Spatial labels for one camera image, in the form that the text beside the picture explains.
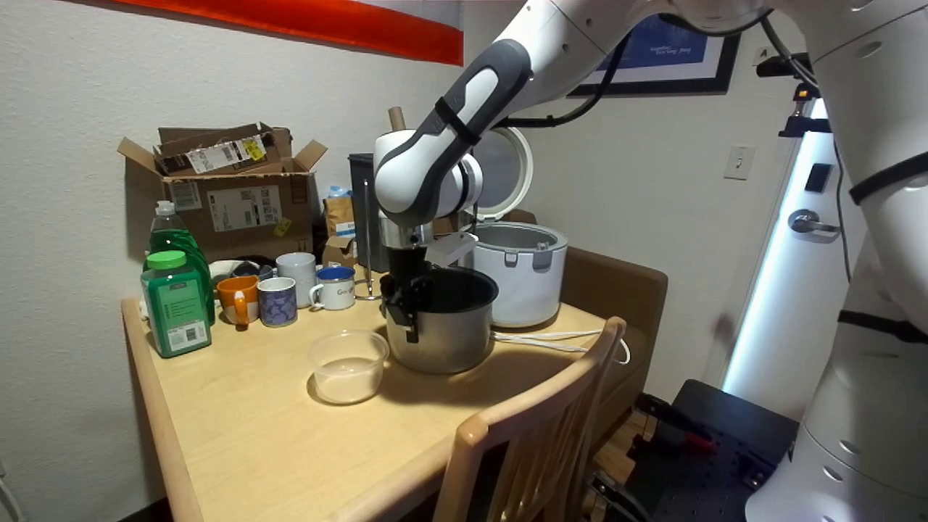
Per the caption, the silver door handle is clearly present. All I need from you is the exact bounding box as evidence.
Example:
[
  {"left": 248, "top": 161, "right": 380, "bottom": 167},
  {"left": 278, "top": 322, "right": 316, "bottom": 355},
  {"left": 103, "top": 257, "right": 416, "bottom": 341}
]
[{"left": 786, "top": 207, "right": 845, "bottom": 241}]

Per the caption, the black door keypad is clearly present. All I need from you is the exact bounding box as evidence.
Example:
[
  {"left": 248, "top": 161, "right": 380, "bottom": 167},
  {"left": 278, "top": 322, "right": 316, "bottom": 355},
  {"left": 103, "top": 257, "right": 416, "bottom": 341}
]
[{"left": 800, "top": 161, "right": 836, "bottom": 197}]

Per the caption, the framed blue picture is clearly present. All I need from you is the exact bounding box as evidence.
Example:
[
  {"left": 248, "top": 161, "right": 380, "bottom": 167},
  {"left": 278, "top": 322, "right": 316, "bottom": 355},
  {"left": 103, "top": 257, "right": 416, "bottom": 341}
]
[{"left": 565, "top": 12, "right": 746, "bottom": 99}]

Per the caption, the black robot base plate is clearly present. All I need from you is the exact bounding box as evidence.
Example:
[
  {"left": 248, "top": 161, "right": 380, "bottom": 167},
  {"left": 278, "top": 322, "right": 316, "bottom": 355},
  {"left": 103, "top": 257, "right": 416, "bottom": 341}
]
[{"left": 619, "top": 377, "right": 804, "bottom": 522}]

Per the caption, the dark brown wooden chair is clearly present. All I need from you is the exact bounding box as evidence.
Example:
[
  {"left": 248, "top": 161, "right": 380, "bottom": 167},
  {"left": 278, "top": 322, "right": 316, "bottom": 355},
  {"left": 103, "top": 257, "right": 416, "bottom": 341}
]
[{"left": 558, "top": 244, "right": 670, "bottom": 458}]

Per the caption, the white rice cooker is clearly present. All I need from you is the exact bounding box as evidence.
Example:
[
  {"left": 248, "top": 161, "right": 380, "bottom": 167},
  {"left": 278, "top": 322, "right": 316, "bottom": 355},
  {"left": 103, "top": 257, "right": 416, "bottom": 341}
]
[{"left": 461, "top": 126, "right": 571, "bottom": 335}]

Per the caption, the light wooden chair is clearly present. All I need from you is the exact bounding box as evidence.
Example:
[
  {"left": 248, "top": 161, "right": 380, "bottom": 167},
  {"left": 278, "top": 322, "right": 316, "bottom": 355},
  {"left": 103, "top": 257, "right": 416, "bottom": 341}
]
[{"left": 429, "top": 315, "right": 630, "bottom": 522}]

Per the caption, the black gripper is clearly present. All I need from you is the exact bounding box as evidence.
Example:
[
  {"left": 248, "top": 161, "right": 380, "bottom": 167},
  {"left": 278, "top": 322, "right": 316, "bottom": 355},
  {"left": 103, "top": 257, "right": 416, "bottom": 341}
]
[{"left": 384, "top": 244, "right": 440, "bottom": 348}]

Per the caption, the tall white mug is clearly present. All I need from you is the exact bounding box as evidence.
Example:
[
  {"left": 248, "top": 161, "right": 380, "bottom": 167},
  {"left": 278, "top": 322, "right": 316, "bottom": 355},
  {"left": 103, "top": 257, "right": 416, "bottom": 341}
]
[{"left": 272, "top": 249, "right": 322, "bottom": 312}]

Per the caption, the white mug blue rim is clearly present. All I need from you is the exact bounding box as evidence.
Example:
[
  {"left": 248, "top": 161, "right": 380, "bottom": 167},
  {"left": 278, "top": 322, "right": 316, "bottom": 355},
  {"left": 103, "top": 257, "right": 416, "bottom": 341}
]
[{"left": 307, "top": 265, "right": 361, "bottom": 315}]

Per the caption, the orange mug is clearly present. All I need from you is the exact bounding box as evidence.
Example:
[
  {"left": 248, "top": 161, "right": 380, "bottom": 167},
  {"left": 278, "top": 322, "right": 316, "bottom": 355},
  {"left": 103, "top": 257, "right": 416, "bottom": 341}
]
[{"left": 213, "top": 273, "right": 264, "bottom": 335}]

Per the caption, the small tan carton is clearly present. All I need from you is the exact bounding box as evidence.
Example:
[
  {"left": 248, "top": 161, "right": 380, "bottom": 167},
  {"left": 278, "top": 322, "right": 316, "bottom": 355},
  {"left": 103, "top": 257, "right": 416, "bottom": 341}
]
[{"left": 322, "top": 186, "right": 361, "bottom": 270}]

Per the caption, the blue patterned mug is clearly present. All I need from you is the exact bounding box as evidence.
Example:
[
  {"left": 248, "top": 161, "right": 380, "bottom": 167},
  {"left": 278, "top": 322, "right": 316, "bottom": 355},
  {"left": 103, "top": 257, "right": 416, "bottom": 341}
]
[{"left": 252, "top": 277, "right": 301, "bottom": 332}]

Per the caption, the green square soap bottle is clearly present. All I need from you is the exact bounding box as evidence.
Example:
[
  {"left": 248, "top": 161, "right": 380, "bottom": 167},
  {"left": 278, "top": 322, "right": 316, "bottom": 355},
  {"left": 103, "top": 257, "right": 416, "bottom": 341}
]
[{"left": 140, "top": 249, "right": 214, "bottom": 364}]

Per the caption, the open cardboard box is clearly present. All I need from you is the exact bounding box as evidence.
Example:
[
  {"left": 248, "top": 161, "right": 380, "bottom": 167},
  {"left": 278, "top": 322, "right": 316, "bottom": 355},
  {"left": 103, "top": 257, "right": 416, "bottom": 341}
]
[{"left": 114, "top": 120, "right": 330, "bottom": 265}]

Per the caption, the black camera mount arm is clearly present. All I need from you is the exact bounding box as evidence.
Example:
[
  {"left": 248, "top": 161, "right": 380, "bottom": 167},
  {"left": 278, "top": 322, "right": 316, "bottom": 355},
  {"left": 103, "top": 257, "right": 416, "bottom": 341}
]
[{"left": 775, "top": 97, "right": 836, "bottom": 141}]

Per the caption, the black trash bin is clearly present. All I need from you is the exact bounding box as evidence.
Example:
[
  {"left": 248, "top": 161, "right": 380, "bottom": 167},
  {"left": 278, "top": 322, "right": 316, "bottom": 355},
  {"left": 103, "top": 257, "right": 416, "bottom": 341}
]
[{"left": 345, "top": 151, "right": 388, "bottom": 277}]

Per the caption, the orange handled clamp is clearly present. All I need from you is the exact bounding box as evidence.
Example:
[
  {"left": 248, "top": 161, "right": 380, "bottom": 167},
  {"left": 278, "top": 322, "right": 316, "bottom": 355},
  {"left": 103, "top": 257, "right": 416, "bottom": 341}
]
[{"left": 635, "top": 390, "right": 723, "bottom": 457}]

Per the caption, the metal pot black interior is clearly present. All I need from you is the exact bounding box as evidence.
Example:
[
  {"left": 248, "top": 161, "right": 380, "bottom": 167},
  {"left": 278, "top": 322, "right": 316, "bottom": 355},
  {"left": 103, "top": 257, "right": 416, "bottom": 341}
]
[{"left": 377, "top": 267, "right": 503, "bottom": 380}]

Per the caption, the red wall banner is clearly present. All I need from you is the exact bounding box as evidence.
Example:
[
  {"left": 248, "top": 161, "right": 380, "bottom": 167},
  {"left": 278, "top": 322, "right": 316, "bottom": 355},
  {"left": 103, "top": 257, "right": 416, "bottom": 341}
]
[{"left": 62, "top": 0, "right": 468, "bottom": 70}]

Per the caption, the white light switch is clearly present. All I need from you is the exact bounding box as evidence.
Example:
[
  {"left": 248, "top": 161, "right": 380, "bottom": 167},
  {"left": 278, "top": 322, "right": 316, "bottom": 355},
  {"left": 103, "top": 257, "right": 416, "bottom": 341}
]
[{"left": 723, "top": 142, "right": 757, "bottom": 184}]

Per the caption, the white power cable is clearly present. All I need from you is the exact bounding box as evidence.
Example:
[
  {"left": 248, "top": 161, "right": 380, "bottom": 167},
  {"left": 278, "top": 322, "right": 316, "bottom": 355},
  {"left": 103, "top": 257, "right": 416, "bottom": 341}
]
[{"left": 491, "top": 325, "right": 610, "bottom": 357}]

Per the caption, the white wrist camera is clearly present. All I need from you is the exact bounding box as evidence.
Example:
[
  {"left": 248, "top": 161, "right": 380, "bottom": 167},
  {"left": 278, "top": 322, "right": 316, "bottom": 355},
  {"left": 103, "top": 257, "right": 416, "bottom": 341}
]
[{"left": 426, "top": 229, "right": 478, "bottom": 273}]

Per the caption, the green round bottle white cap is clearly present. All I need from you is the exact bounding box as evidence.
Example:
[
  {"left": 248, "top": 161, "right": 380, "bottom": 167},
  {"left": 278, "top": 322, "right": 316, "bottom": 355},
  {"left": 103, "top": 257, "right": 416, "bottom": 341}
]
[{"left": 145, "top": 197, "right": 217, "bottom": 329}]

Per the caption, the black camera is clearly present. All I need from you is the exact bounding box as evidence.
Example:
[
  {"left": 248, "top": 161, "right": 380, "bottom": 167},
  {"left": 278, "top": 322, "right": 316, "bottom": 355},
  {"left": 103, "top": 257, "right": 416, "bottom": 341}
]
[{"left": 754, "top": 49, "right": 809, "bottom": 81}]

